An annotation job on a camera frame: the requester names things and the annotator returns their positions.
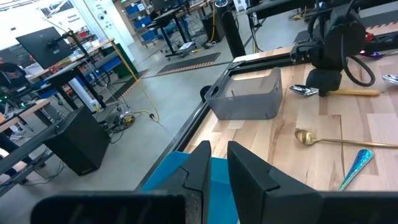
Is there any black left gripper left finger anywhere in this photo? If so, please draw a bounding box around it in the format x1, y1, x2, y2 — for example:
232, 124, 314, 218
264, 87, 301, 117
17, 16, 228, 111
154, 140, 213, 224

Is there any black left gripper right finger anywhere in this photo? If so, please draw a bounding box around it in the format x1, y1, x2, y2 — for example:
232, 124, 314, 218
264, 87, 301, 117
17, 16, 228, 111
228, 141, 323, 224

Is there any iridescent rainbow spoon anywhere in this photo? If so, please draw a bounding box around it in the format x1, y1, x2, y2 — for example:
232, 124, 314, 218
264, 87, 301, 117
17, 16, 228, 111
337, 148, 375, 192
359, 49, 398, 60

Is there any silver spoon with wooden handle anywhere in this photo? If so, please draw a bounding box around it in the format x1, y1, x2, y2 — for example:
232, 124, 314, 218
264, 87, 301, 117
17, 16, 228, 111
381, 73, 398, 86
289, 83, 381, 97

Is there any gold long-handled spoon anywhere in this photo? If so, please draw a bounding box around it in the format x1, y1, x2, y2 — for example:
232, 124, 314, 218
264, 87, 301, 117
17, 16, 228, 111
294, 129, 398, 149

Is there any blue plastic bin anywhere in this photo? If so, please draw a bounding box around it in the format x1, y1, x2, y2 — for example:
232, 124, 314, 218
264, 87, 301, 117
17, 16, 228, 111
141, 151, 240, 224

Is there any black workbench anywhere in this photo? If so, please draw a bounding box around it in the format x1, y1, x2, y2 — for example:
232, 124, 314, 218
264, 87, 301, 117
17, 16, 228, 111
245, 0, 317, 21

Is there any grey plastic bin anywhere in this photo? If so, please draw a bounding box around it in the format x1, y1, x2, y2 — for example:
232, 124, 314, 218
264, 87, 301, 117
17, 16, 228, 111
204, 67, 284, 121

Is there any black cylindrical tower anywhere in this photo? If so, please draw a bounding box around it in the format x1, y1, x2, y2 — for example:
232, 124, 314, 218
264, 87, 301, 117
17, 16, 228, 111
213, 0, 247, 59

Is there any wide black striped floor mat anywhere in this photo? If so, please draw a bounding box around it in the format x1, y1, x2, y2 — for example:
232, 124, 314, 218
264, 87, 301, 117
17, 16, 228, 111
155, 52, 222, 77

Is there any narrow black striped floor mat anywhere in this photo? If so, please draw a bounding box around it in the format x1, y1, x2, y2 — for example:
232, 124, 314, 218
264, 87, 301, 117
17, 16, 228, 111
107, 68, 152, 101

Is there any large black computer tower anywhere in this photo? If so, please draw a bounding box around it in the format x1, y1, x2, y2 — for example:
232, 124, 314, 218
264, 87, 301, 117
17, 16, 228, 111
42, 106, 111, 177

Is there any green cabinet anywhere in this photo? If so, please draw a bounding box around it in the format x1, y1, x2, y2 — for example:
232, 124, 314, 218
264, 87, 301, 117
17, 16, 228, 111
101, 42, 139, 79

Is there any white roll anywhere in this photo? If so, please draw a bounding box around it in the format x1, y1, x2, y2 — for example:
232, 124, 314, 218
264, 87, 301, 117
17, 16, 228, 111
67, 77, 101, 113

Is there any black background desk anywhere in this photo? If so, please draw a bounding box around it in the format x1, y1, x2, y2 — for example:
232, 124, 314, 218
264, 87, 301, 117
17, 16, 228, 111
152, 4, 218, 62

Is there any shelf with blue bins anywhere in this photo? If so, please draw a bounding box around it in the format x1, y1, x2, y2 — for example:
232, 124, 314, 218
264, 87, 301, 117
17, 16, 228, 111
121, 0, 161, 47

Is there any black-legged wooden desk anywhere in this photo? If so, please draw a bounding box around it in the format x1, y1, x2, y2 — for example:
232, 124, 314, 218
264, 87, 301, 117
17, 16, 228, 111
26, 37, 116, 110

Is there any grey-legged wooden desk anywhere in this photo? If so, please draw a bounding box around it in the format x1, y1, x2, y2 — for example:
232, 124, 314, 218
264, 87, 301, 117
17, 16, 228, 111
0, 98, 65, 198

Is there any black monitor on stand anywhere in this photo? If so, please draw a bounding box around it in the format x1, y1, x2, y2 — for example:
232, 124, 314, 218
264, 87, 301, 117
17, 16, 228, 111
15, 26, 75, 70

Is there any black aluminium table frame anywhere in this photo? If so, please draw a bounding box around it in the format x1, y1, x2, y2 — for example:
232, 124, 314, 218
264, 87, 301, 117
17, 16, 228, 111
135, 30, 398, 191

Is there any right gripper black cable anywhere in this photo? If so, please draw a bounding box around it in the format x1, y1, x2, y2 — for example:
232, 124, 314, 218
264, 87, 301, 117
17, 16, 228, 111
340, 29, 376, 88

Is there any black frame clamp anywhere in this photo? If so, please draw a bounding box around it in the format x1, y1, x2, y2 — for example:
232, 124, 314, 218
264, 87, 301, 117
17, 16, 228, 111
200, 85, 212, 103

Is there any cable bundle with power strip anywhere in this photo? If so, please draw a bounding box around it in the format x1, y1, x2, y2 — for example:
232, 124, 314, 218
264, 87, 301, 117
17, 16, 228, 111
104, 110, 137, 133

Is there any yellow floor cable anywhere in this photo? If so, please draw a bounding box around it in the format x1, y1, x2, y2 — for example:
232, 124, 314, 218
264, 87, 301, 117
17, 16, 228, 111
81, 0, 161, 123

